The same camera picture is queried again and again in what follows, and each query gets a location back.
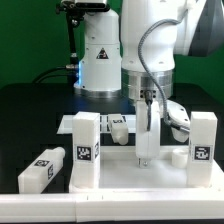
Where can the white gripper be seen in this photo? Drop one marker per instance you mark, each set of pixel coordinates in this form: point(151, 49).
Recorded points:
point(148, 126)

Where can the white desk top tray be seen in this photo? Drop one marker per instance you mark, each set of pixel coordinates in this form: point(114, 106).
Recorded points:
point(117, 168)

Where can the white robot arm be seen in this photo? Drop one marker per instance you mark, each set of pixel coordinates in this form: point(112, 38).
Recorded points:
point(134, 53)

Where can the white front fence bar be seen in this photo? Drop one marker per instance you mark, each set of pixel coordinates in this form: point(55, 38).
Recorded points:
point(112, 206)

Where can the white marker sheet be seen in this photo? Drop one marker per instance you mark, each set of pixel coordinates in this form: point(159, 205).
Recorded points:
point(65, 126)

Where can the black camera on stand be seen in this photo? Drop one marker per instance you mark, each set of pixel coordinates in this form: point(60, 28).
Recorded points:
point(75, 11)

